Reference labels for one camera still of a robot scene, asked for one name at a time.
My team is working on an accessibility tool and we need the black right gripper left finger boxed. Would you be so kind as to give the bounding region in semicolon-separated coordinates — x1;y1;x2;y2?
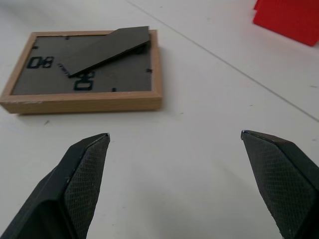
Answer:
0;132;111;239

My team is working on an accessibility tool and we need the red ribbed plastic block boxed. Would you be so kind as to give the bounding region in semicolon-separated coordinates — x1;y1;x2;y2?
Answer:
252;0;319;47

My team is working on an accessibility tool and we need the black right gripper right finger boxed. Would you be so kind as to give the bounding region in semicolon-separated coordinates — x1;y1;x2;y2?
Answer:
240;129;319;239

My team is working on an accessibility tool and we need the wooden picture frame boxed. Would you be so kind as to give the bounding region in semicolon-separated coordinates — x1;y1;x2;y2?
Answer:
0;25;163;115

